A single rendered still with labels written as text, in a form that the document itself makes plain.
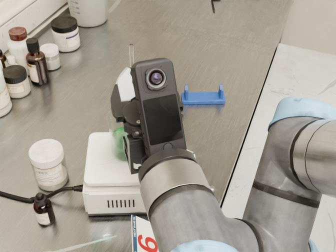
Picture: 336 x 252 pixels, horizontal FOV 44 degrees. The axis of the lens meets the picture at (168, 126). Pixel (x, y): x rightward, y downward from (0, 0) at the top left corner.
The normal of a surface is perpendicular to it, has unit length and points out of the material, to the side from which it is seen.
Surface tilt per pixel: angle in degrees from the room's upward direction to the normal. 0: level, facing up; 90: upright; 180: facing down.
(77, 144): 0
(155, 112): 57
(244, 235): 34
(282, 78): 0
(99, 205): 90
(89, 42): 0
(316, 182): 104
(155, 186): 44
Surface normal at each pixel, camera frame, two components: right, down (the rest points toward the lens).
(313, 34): -0.36, 0.62
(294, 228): 0.18, 0.02
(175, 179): -0.18, -0.69
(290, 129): -0.65, -0.73
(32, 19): 0.94, 0.26
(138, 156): 0.28, 0.64
